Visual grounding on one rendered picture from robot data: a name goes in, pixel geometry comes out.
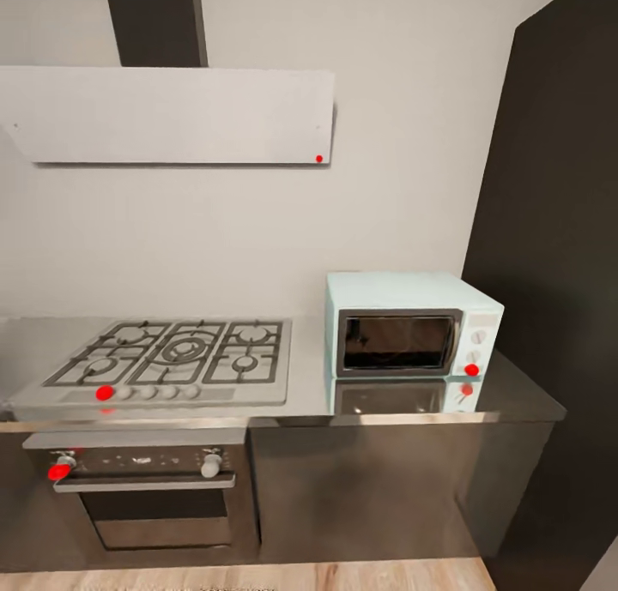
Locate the fridge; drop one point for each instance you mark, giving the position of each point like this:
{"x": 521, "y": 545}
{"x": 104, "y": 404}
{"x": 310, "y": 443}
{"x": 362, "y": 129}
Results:
{"x": 544, "y": 244}

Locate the range hood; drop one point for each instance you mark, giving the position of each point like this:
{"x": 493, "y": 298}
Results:
{"x": 165, "y": 104}

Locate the burner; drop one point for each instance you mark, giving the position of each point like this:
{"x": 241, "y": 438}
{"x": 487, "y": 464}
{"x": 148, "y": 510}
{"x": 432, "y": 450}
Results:
{"x": 144, "y": 363}

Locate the oven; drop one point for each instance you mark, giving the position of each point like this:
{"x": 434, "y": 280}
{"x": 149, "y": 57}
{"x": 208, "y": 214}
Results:
{"x": 153, "y": 496}

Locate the microwave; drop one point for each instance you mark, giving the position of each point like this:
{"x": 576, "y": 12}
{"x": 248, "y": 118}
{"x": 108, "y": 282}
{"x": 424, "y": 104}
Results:
{"x": 381, "y": 324}

